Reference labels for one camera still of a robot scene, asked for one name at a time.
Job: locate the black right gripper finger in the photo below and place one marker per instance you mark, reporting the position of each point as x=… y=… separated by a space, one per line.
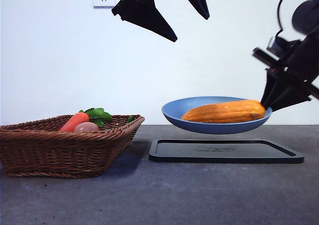
x=291 y=96
x=268 y=85

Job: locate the yellow corn cob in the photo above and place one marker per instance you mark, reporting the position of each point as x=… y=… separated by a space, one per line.
x=224 y=111

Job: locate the blue round plate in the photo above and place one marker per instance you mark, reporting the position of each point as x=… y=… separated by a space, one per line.
x=214 y=128

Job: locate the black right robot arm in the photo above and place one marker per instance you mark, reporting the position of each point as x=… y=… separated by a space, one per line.
x=306 y=13

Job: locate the brown wicker basket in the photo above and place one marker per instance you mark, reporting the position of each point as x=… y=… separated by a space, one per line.
x=49 y=152

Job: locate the green chili pepper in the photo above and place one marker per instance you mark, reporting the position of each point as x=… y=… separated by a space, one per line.
x=129 y=120

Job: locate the black rectangular tray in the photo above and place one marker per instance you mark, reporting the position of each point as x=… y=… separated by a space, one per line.
x=174 y=152

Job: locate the pale brown egg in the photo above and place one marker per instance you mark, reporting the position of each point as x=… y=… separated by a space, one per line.
x=86 y=127

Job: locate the orange carrot with green leaves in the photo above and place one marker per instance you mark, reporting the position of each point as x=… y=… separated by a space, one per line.
x=73 y=121

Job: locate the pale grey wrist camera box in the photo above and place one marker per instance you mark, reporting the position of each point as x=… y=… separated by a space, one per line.
x=272 y=44

